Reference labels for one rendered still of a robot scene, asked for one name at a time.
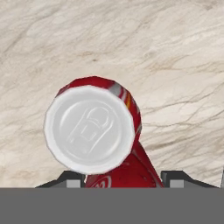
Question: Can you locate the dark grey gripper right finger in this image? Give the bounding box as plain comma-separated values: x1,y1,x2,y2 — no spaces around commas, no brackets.
160,170,220,189

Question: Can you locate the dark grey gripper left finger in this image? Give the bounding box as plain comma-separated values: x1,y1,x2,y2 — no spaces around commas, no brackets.
35,170,87,189

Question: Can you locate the red soda can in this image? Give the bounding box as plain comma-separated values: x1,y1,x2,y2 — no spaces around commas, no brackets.
43,75,165,189

